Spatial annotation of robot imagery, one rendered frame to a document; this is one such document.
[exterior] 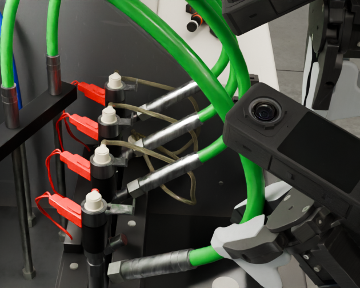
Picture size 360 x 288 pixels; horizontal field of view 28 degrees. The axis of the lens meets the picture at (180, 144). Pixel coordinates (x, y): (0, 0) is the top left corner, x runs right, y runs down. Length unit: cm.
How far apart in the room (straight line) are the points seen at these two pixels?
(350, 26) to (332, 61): 3
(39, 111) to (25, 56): 12
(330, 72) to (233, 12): 9
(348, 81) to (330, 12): 8
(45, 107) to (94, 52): 12
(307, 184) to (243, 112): 6
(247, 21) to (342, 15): 8
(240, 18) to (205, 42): 76
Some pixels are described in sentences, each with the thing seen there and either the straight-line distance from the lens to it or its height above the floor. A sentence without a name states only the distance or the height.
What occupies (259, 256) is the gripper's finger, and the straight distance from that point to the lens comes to 50.
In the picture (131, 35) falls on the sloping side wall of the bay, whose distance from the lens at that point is 100.
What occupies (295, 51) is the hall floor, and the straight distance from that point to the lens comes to 342.
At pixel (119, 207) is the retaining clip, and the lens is 76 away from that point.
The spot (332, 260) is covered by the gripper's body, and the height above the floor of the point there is 129.
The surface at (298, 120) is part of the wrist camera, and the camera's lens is 47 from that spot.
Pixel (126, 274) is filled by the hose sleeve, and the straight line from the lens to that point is 67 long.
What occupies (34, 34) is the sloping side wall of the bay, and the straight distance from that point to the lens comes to 102.
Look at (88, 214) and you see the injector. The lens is 75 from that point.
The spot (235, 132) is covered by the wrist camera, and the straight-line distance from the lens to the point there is 46.
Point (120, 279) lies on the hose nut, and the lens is 68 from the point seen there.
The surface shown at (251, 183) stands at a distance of 54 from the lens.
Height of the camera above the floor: 162
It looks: 37 degrees down
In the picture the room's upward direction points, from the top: 3 degrees clockwise
